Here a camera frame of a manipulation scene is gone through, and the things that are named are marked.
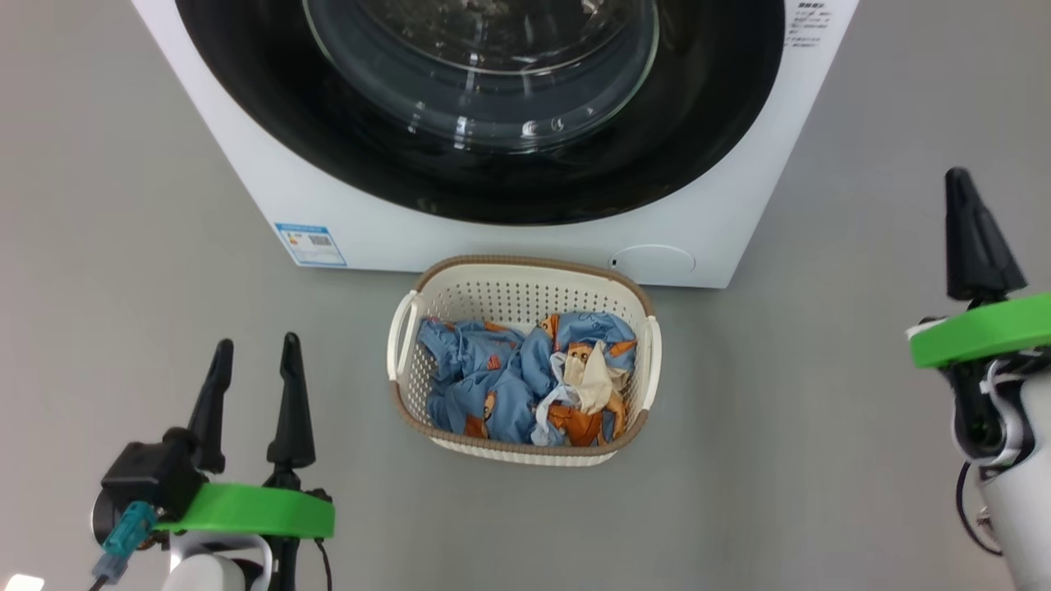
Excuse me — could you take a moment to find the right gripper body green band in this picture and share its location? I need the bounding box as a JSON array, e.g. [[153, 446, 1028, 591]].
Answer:
[[906, 293, 1051, 470]]

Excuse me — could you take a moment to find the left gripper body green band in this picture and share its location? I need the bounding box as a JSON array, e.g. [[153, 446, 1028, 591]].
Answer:
[[154, 483, 336, 575]]

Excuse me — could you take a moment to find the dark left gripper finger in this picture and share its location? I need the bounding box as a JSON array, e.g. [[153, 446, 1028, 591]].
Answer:
[[187, 338, 235, 474], [264, 332, 317, 489]]

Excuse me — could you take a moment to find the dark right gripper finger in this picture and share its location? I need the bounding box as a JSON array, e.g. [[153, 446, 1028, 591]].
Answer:
[[944, 167, 1029, 305]]

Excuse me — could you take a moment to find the black rimmed glass washer door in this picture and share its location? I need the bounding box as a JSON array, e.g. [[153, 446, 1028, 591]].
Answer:
[[174, 0, 787, 227]]

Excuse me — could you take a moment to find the white front-load washing machine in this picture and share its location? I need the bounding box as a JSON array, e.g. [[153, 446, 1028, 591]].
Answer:
[[131, 0, 860, 290]]

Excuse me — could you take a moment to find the cream perforated laundry basket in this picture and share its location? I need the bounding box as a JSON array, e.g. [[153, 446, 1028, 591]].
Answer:
[[386, 254, 663, 468]]

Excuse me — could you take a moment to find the blue energy label sticker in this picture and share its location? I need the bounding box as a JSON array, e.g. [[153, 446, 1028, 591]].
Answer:
[[275, 222, 347, 268]]

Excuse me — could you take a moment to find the printed text label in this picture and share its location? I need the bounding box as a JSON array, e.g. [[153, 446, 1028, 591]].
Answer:
[[784, 0, 835, 48]]

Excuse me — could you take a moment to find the round white filter cover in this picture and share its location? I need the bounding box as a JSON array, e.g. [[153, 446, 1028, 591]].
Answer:
[[612, 245, 697, 284]]

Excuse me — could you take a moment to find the teal left camera connector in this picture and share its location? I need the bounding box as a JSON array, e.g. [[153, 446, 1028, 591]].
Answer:
[[92, 502, 157, 580]]

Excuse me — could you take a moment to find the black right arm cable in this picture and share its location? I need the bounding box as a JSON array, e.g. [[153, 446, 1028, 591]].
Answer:
[[955, 460, 1004, 557]]

